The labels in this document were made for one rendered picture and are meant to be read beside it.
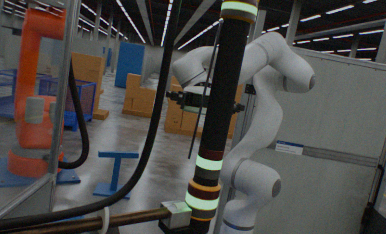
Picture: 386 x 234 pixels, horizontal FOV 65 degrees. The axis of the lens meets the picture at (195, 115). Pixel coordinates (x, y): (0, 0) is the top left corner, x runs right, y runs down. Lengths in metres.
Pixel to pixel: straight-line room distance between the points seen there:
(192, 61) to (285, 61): 0.40
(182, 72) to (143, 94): 8.86
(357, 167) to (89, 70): 6.97
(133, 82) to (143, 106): 0.80
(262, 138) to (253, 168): 0.11
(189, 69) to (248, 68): 0.20
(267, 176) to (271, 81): 0.35
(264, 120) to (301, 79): 0.19
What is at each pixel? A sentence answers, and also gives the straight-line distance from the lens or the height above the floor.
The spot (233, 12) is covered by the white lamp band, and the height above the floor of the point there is 1.78.
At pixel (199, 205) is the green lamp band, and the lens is 0.40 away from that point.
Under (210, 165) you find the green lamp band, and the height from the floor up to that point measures 1.60.
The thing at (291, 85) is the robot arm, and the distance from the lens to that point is 1.12.
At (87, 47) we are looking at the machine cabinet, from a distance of 10.95.
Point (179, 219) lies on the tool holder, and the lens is 0.40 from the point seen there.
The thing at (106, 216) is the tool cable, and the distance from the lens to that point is 0.35.
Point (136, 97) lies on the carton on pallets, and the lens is 9.64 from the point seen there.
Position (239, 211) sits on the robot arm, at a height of 1.26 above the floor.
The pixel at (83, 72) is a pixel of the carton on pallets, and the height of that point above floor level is 1.13.
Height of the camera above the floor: 1.71
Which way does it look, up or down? 8 degrees down
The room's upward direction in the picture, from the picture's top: 11 degrees clockwise
